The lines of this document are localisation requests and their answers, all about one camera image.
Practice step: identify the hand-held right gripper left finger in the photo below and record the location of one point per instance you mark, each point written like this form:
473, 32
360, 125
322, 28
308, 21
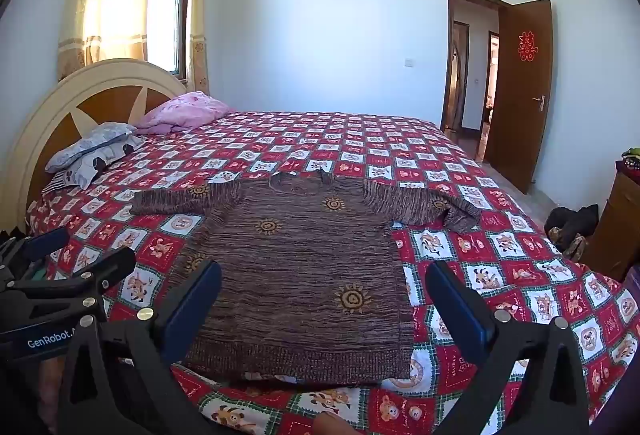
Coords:
192, 310

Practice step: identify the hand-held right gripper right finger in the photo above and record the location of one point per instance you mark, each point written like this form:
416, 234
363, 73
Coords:
460, 315

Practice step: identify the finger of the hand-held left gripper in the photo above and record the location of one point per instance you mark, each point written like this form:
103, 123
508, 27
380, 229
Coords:
112, 265
47, 242

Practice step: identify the brown knitted sweater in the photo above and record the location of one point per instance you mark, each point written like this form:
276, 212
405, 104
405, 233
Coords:
300, 265

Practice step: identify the colourful clothes on cabinet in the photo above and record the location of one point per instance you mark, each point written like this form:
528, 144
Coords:
631, 157

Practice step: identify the striped pillow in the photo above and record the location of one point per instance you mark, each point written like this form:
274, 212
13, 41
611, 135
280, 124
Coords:
60, 182

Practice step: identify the red checkered bed sheet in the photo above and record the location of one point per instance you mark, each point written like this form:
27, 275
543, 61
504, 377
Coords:
500, 260

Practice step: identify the grey floral pillow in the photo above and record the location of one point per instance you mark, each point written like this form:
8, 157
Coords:
90, 145

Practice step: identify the white pillow with dark print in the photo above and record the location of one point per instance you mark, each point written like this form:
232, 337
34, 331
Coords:
112, 157

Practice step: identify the dark pile of bags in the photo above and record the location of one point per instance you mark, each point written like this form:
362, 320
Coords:
570, 227

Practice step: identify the cream and wood headboard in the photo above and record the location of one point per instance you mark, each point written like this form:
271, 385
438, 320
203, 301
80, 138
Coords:
100, 85

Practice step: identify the pink folded quilt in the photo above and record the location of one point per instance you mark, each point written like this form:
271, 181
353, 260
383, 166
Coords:
185, 112

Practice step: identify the brown wooden door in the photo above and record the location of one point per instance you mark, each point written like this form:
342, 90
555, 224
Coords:
520, 125

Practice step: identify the narrow yellow curtain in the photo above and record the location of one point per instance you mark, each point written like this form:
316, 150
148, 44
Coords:
199, 15

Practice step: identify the window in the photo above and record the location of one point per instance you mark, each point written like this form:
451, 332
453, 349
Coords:
167, 5

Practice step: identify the red paper door decoration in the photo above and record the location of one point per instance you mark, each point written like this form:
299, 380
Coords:
526, 47

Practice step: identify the brown door frame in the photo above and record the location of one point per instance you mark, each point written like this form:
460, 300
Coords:
446, 65

